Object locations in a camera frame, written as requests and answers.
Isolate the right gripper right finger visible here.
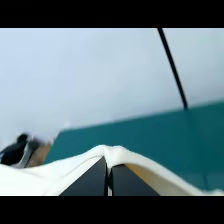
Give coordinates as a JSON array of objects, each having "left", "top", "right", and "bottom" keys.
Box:
[{"left": 111, "top": 163, "right": 161, "bottom": 197}]

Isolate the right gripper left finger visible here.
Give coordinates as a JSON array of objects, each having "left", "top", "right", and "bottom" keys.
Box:
[{"left": 60, "top": 156, "right": 108, "bottom": 197}]

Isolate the white garment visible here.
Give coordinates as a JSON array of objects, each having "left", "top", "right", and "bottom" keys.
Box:
[{"left": 0, "top": 144, "right": 224, "bottom": 197}]

